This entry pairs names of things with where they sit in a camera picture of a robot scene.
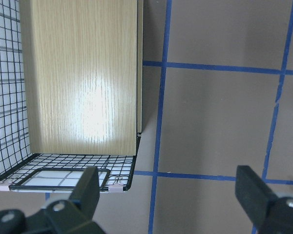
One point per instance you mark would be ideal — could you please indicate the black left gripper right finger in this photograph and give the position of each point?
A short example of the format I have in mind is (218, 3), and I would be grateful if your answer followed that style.
(269, 212)

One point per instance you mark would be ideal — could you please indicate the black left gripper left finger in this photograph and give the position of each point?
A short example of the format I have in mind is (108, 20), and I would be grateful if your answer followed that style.
(64, 216)

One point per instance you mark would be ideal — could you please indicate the pink binder clip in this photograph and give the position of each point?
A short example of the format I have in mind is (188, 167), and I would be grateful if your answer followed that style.
(117, 186)
(5, 186)

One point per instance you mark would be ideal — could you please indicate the wire basket with wooden panels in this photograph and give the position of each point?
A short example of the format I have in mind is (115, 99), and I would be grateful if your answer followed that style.
(70, 91)

